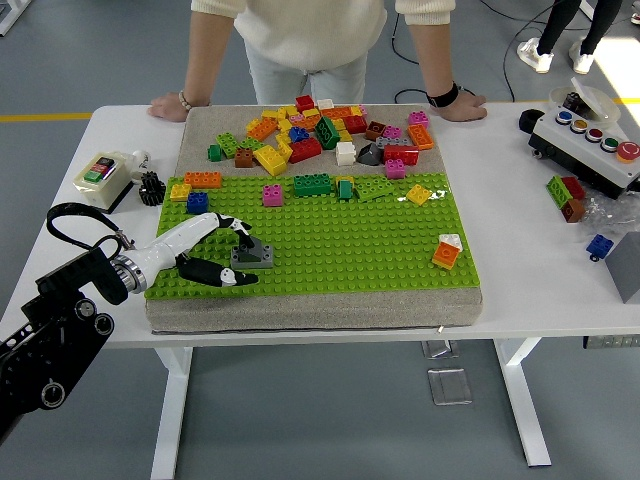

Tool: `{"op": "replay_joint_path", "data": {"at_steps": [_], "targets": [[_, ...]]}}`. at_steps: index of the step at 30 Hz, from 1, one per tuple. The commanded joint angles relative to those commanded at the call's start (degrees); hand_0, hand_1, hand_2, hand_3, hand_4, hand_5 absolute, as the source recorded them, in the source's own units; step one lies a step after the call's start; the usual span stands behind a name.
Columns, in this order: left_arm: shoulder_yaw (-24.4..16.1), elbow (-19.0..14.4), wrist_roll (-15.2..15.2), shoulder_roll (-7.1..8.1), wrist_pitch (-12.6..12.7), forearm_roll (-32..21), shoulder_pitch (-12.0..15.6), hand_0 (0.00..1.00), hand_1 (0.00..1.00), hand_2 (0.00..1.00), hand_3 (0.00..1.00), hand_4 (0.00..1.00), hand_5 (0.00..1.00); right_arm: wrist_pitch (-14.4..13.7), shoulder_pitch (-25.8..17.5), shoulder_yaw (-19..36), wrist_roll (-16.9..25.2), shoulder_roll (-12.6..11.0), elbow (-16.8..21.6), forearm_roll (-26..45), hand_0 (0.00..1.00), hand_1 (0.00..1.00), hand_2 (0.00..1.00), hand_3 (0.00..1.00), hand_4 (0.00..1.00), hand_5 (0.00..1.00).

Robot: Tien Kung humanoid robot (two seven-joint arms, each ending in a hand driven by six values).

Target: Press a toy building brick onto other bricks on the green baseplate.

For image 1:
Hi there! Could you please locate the white table leg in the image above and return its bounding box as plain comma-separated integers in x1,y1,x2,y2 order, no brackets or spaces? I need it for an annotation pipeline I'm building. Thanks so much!
149,345,195,480
492,337,552,469

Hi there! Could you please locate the person's left hand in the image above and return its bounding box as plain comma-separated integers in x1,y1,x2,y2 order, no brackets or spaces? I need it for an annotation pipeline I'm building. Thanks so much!
437,92,489,123

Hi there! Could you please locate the cream switch box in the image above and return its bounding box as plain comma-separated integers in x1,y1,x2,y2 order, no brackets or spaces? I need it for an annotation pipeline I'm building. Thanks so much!
72,150,135,216

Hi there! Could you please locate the person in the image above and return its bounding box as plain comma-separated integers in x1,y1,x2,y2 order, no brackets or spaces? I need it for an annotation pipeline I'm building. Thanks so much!
515,0,624,75
189,0,457,106

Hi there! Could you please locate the dark green 2x4 brick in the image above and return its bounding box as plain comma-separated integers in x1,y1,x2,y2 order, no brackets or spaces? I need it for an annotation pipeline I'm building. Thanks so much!
292,173,334,198
313,115,343,150

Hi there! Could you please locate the dark grey 2x2 brick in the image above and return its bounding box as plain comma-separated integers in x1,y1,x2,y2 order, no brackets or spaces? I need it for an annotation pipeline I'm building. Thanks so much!
238,238,269,264

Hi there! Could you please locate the black tape roll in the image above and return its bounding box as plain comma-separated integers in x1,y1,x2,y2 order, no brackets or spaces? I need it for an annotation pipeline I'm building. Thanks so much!
518,108,547,135

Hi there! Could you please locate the green baseplate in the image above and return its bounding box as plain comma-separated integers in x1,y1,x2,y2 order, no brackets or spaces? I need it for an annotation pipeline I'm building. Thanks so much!
142,171,476,300

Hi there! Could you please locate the clear round container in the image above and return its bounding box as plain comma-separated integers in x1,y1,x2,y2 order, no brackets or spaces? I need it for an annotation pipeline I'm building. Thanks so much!
548,77,621,126

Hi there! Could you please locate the light green 2x4 brick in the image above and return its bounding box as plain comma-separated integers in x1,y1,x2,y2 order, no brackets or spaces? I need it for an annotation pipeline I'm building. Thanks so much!
352,175,396,202

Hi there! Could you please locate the light grey 2x4 brick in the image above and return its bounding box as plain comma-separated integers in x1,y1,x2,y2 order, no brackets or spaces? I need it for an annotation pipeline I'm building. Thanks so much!
229,244,275,270

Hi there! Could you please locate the small clear floor plate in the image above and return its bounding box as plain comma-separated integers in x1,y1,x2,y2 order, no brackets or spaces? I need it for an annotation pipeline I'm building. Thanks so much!
421,339,454,359

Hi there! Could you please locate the person's right hand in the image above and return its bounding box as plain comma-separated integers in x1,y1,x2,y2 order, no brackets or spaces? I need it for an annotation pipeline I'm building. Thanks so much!
146,92,187,122

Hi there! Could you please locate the grey box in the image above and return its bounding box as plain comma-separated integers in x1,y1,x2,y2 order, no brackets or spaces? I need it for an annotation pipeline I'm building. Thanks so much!
603,229,640,305

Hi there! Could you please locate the clear plastic bag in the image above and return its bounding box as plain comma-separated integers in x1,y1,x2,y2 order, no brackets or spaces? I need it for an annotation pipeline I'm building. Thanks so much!
579,187,640,241

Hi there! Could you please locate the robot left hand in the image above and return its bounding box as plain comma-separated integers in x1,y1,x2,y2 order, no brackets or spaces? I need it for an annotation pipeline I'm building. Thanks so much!
130,211,260,289

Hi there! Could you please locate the large yellow brick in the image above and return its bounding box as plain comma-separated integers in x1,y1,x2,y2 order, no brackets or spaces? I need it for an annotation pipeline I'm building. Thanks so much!
252,144,290,176

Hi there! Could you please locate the black gear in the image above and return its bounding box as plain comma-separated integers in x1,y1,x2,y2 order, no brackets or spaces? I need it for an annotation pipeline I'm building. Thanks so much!
135,170,166,207

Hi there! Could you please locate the table control panel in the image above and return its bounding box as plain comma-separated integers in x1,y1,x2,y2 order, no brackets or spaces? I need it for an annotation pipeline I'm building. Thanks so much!
582,333,640,350

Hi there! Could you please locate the green brick with circles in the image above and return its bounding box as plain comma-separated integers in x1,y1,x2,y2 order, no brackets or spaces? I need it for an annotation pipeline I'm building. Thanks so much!
545,175,572,206

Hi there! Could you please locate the black wristwatch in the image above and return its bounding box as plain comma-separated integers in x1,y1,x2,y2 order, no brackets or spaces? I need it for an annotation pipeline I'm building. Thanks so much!
425,81,461,108

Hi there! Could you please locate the white furniture frame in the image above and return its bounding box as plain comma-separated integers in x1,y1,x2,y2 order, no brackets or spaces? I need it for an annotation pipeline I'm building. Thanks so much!
0,0,26,37

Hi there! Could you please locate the white button control box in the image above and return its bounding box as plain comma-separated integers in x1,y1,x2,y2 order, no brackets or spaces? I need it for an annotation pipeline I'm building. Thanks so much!
528,107,640,201

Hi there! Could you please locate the orange 2x2 brick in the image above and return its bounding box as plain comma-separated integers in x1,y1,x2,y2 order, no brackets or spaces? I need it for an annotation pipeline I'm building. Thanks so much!
430,239,460,271

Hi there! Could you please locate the blue brick keychain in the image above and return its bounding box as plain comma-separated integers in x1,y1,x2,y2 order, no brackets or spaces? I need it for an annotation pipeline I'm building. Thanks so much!
585,233,615,262

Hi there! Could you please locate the dark grey slope brick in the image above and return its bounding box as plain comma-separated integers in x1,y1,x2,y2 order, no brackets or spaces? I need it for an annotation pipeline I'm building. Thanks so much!
356,142,383,166

